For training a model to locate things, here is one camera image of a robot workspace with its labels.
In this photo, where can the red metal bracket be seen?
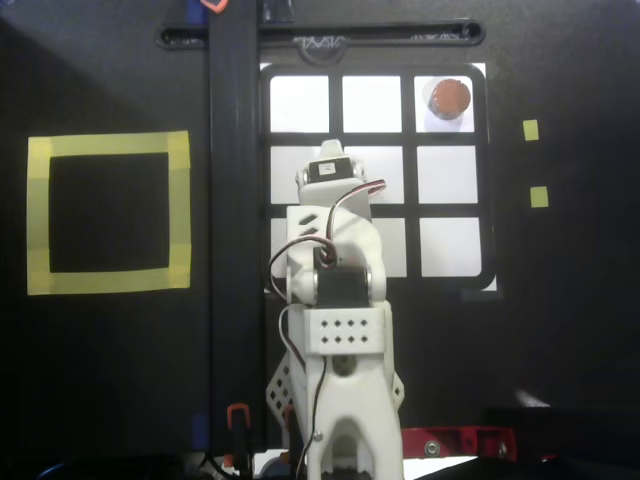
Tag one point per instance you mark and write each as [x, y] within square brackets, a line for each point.
[450, 440]

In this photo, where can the black grid frame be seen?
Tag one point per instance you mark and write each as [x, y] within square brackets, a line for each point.
[336, 110]

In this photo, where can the black grid tray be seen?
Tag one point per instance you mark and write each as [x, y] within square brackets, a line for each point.
[300, 105]

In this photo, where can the blue tape strip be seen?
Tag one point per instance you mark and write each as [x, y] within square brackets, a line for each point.
[201, 430]
[192, 10]

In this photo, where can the red capped small bottle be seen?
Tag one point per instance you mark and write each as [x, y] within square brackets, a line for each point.
[447, 102]

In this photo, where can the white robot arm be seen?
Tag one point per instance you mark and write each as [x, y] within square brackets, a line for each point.
[350, 400]

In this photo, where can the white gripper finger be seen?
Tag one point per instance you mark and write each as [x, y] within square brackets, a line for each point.
[332, 149]

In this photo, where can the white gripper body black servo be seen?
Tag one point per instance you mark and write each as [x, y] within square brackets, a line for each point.
[327, 173]

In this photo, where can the black aluminium extrusion rail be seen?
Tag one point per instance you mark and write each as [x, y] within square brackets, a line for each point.
[235, 200]

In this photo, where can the yellow tape square outline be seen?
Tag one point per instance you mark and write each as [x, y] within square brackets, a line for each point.
[110, 142]

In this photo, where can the white perforated base plate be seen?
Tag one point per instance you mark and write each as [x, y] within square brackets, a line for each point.
[275, 395]

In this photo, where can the small yellow tape piece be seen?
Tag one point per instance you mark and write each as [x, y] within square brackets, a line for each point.
[530, 130]
[539, 196]

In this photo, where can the orange clip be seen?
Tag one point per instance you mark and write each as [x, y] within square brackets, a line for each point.
[214, 5]

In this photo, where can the black slotted bar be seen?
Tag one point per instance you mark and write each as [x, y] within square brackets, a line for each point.
[280, 31]

